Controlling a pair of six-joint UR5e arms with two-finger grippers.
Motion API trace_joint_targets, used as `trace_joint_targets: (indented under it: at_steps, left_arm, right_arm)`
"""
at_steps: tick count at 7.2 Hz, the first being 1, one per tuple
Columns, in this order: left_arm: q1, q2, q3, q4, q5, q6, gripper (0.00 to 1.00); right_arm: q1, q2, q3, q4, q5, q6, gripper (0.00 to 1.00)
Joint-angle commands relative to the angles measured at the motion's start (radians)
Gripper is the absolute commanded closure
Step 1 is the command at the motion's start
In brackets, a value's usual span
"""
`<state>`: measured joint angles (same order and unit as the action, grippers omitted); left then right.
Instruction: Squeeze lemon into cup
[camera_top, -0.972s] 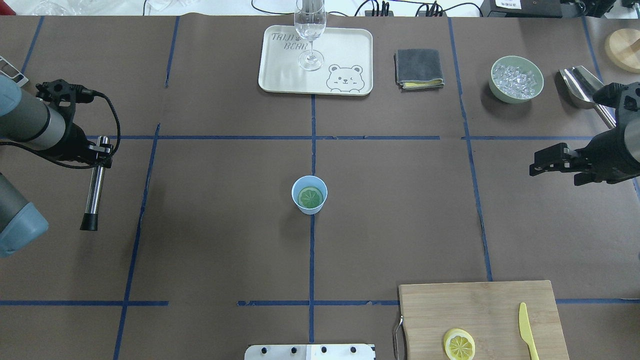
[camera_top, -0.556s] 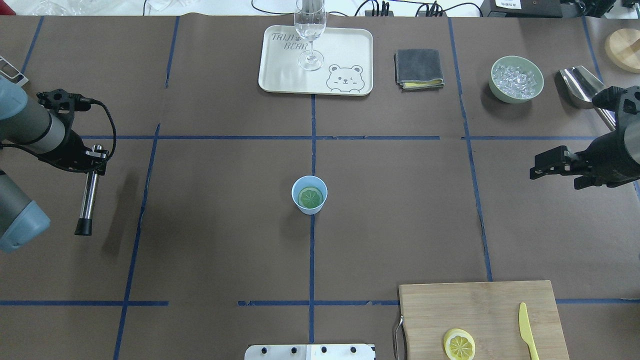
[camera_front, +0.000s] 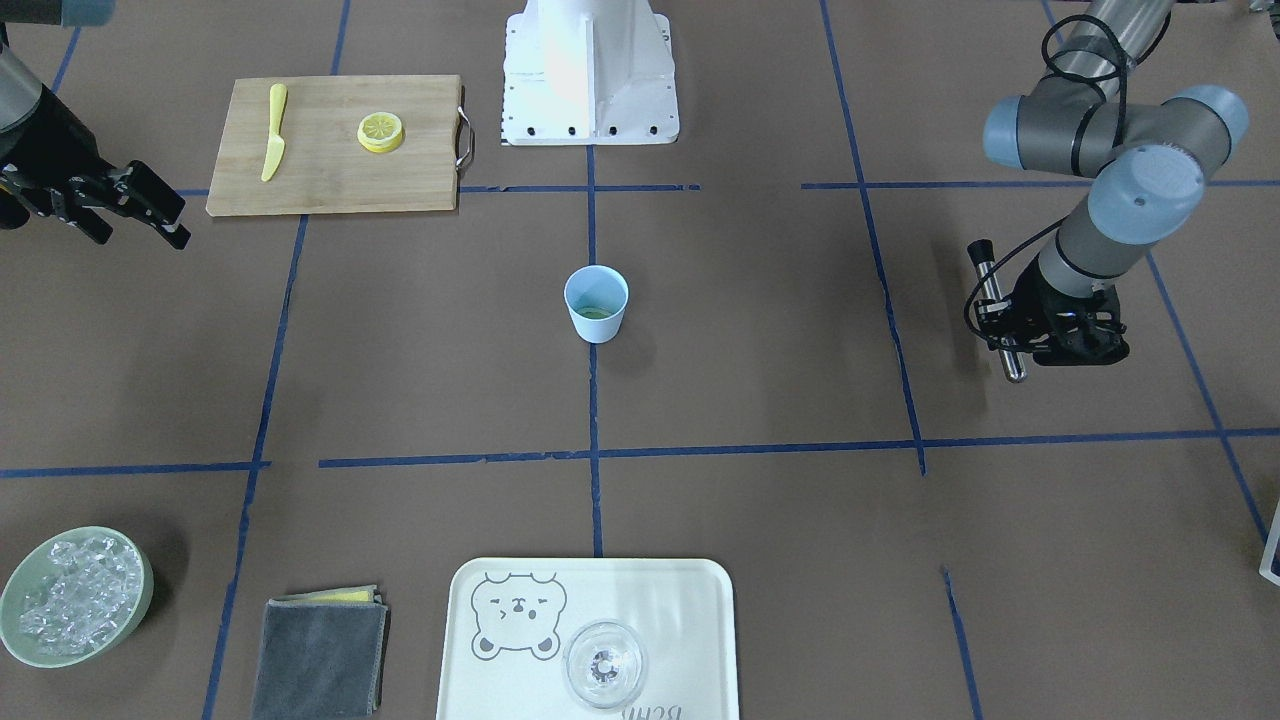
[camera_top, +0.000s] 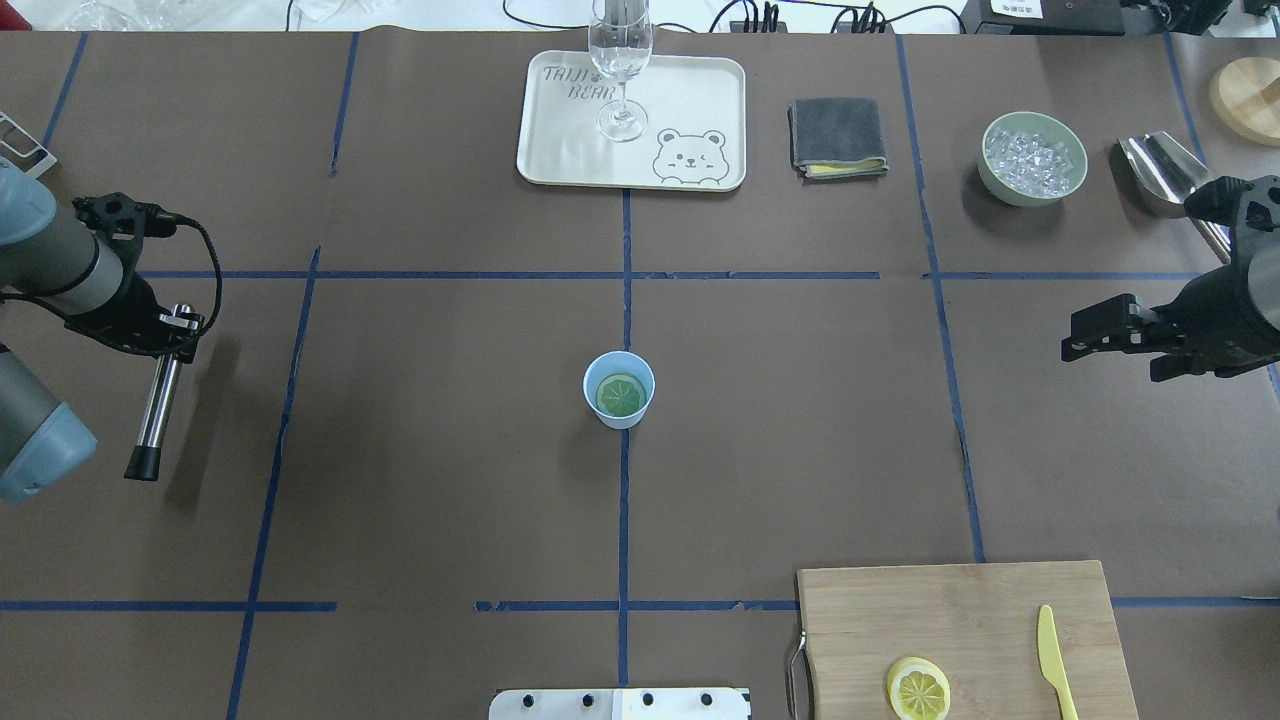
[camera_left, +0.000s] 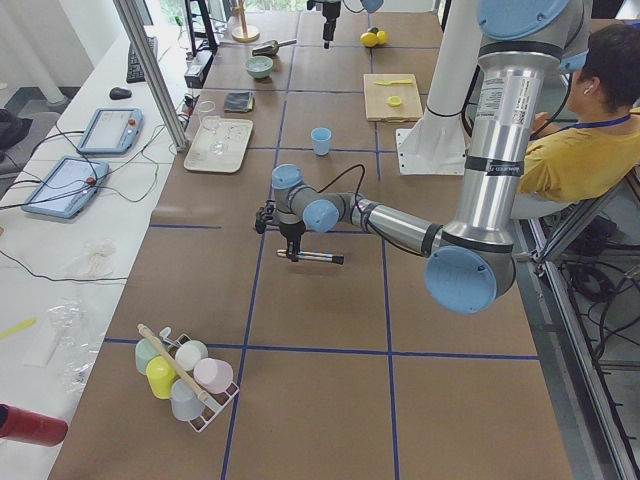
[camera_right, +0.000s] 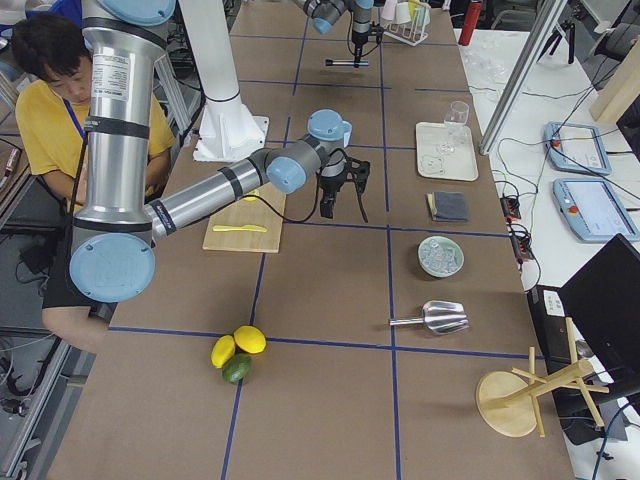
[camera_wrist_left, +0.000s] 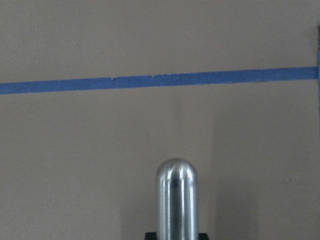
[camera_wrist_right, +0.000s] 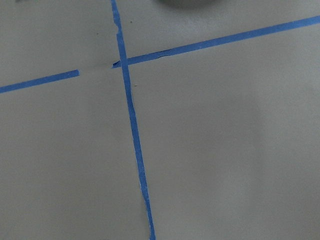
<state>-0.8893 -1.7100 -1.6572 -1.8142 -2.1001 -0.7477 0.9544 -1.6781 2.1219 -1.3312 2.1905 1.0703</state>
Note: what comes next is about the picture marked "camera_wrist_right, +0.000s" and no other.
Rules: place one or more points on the green bowl of ice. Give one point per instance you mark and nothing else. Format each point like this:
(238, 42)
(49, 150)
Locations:
(186, 4)

